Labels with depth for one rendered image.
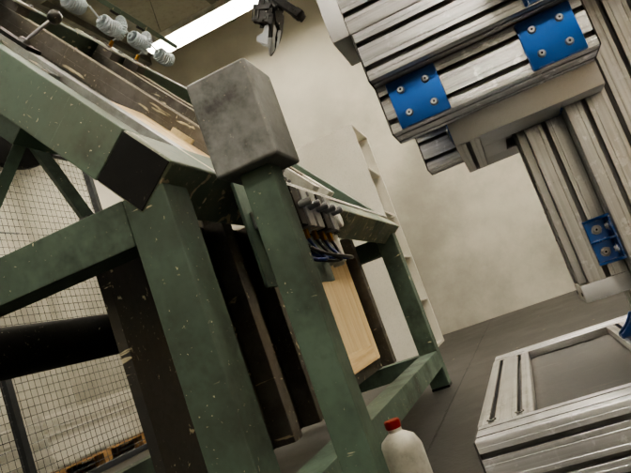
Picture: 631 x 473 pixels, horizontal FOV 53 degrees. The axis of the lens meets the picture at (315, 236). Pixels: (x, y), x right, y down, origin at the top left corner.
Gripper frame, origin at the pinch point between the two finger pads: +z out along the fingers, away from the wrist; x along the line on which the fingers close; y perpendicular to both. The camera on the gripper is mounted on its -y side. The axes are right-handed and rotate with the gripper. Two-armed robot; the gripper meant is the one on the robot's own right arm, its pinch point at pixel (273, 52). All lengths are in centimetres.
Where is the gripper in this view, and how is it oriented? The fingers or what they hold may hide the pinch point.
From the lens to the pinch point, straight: 207.4
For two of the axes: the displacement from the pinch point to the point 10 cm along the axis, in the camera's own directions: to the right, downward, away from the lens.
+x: -3.1, -0.4, -9.5
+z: -1.2, 9.9, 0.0
